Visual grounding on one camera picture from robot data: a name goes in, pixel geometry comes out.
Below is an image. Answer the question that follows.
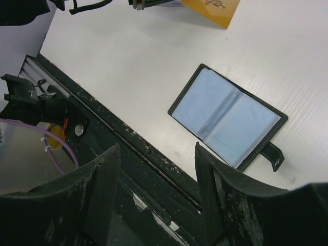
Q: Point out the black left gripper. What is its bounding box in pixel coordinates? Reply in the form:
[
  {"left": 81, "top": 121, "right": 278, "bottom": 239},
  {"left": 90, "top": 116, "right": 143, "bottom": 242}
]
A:
[{"left": 128, "top": 0, "right": 179, "bottom": 11}]

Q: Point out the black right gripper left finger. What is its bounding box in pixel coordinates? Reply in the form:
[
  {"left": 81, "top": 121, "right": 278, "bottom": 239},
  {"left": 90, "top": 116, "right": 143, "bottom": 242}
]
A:
[{"left": 1, "top": 144, "right": 121, "bottom": 245}]

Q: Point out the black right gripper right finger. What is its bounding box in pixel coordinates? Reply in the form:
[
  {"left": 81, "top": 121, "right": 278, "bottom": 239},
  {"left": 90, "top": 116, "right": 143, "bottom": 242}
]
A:
[{"left": 195, "top": 145, "right": 327, "bottom": 245}]

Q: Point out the black leather card holder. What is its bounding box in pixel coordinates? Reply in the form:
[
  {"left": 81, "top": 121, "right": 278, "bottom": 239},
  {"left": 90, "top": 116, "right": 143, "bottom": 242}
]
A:
[{"left": 168, "top": 64, "right": 288, "bottom": 171}]

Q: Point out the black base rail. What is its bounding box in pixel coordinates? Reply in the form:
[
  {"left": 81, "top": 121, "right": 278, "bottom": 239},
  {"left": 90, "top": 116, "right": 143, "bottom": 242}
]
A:
[{"left": 36, "top": 55, "right": 204, "bottom": 245}]

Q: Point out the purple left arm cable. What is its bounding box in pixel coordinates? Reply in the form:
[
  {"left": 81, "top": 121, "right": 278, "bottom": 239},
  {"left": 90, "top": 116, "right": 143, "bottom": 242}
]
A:
[{"left": 0, "top": 118, "right": 80, "bottom": 176}]

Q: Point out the aluminium frame rail left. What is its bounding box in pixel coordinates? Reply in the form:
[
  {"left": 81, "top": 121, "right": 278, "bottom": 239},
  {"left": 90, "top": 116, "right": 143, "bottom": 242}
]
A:
[{"left": 18, "top": 56, "right": 70, "bottom": 98}]

